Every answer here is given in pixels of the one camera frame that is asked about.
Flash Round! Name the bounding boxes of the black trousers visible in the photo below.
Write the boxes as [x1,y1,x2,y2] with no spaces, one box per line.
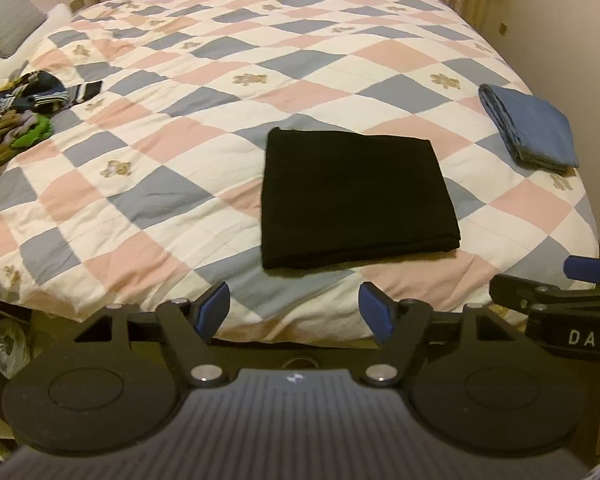
[261,128,460,270]

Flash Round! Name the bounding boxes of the pile of mixed clothes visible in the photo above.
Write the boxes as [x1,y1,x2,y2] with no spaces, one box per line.
[0,70,102,169]

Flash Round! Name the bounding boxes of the folded blue jeans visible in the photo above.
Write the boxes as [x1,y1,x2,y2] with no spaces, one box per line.
[478,84,580,174]

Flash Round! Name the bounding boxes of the crumpled plastic bag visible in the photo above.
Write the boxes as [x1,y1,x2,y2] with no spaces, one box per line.
[0,318,31,379]

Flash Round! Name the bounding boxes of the checkered quilt bed cover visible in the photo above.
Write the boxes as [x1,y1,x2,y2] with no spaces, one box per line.
[0,0,598,344]

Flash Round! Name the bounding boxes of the white pillow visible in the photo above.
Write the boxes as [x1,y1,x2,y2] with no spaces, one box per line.
[0,3,73,88]

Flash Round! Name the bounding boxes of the grey pillow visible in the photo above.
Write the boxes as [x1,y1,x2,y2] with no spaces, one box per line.
[0,0,46,58]

